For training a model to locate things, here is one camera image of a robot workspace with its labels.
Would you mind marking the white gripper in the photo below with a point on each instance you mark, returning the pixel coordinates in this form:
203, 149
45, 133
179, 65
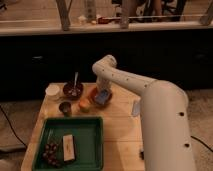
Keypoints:
103, 84

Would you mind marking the green plastic tray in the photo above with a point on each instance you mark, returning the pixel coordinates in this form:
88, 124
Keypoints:
87, 133

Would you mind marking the metal spoon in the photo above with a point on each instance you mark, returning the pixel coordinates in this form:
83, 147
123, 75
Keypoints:
75, 82

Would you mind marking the dark small cup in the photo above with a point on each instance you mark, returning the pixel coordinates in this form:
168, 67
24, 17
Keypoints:
65, 108

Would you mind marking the grey folded cloth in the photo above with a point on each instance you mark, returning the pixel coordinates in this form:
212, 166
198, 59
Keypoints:
136, 108

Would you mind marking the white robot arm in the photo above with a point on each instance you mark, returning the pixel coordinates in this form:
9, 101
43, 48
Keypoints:
163, 112

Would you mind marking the white small cup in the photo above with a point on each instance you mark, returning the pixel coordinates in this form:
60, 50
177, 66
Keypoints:
52, 91

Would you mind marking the bunch of dark grapes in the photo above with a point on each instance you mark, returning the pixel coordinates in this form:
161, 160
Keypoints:
49, 155

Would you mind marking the orange fruit toy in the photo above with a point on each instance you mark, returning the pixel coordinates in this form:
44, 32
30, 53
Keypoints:
84, 105

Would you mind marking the red bowl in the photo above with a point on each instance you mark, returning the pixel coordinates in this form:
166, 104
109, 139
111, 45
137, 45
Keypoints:
92, 95

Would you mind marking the blue sponge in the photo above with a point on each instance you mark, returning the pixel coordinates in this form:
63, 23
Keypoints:
102, 96

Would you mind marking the dark brown bowl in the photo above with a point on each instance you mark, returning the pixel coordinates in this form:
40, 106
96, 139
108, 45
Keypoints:
68, 89

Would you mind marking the black object at arm base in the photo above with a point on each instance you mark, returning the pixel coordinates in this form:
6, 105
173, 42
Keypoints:
142, 155

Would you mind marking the white rectangular block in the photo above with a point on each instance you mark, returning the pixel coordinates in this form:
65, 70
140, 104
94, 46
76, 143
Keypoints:
68, 147

